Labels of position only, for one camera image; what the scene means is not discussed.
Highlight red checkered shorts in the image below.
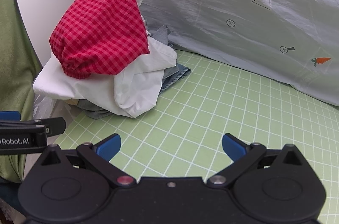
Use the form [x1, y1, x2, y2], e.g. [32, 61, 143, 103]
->
[49, 0, 149, 79]

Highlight clear plastic bag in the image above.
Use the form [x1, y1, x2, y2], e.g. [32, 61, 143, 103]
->
[33, 94, 74, 123]

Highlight blue denim garment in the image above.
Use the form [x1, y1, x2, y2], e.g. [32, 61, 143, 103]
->
[76, 25, 191, 120]

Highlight green curtain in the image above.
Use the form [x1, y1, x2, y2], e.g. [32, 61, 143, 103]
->
[0, 0, 43, 183]

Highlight white shirt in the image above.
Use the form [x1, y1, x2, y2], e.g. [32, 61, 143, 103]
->
[33, 0, 177, 118]

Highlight grey carrot print sheet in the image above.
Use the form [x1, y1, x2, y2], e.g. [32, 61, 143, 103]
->
[140, 0, 338, 105]

